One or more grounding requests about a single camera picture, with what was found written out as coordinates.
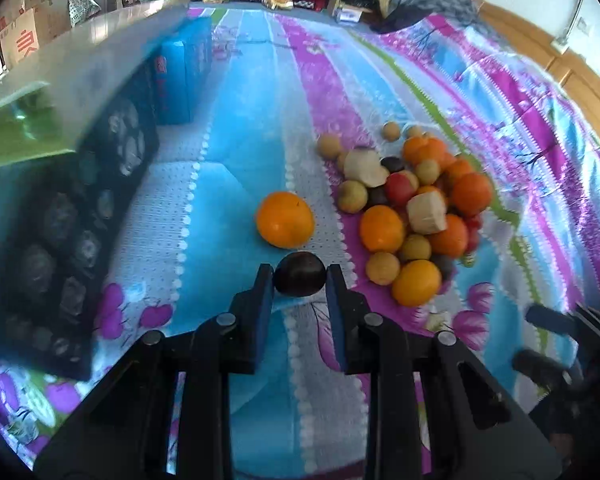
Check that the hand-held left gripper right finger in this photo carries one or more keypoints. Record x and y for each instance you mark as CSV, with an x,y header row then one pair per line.
x,y
336,310

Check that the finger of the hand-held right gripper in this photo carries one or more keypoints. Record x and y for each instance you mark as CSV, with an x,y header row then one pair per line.
x,y
550,320
540,367

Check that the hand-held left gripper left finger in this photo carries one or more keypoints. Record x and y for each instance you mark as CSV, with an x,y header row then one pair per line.
x,y
265,305

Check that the dark purple plum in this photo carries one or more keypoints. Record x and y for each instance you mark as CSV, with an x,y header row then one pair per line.
x,y
442,264
299,274
378,195

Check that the large single orange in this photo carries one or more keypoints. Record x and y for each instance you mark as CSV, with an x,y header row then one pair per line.
x,y
285,220

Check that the pile of oranges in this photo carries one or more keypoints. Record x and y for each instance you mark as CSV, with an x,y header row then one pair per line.
x,y
382,227

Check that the pale beige cut chunk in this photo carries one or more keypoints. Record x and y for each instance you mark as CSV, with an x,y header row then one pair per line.
x,y
365,167
426,212

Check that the black compartment tray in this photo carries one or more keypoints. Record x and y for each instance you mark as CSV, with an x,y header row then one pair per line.
x,y
65,240

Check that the wooden headboard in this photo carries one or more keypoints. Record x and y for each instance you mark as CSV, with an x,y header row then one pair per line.
x,y
570,90

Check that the blue carton box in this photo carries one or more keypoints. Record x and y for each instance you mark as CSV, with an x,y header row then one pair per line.
x,y
185,80

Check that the grey green flat board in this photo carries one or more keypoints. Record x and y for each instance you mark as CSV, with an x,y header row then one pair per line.
x,y
80,75

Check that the small white box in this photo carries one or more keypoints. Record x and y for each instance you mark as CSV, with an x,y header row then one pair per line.
x,y
347,12

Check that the white patterned bag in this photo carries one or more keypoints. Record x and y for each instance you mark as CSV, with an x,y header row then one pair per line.
x,y
82,7

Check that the plain cardboard box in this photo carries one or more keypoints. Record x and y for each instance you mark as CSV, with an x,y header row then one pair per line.
x,y
50,15

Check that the cardboard box with red print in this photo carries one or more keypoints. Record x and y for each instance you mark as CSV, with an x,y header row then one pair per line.
x,y
17,35

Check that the white wall socket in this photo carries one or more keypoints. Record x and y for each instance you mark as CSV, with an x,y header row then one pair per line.
x,y
562,44

